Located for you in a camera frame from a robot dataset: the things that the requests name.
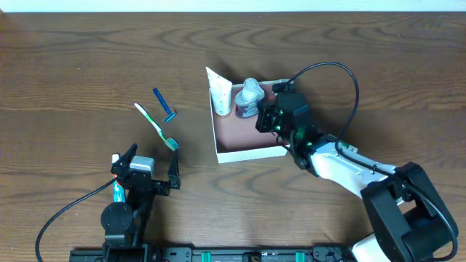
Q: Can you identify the blue disposable razor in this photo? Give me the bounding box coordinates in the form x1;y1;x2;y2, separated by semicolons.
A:
152;87;177;123

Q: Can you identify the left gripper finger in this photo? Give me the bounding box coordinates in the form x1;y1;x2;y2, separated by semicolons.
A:
167;150;181;189
115;143;138;167

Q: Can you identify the teal toothpaste tube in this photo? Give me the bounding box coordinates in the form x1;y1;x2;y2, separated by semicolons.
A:
111;154;126;202

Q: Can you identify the green white toothbrush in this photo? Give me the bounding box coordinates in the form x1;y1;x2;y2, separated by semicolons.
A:
134;103;179;151

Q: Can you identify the white conditioner tube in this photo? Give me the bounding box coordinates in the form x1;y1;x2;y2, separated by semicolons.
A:
205;67;232;116

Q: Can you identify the white box pink interior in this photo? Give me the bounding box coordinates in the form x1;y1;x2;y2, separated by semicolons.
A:
210;84;287;164

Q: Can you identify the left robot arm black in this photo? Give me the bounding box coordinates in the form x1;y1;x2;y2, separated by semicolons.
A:
100;144;181;247

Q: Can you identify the clear pump soap bottle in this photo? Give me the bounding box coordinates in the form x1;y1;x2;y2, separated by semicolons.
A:
234;78;265;119

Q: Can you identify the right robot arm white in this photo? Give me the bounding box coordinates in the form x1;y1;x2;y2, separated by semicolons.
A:
256;93;459;261

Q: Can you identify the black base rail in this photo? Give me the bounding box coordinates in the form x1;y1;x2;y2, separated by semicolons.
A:
69;245;356;262

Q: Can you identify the green soap box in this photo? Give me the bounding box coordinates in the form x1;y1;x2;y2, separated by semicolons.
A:
339;141;358;153

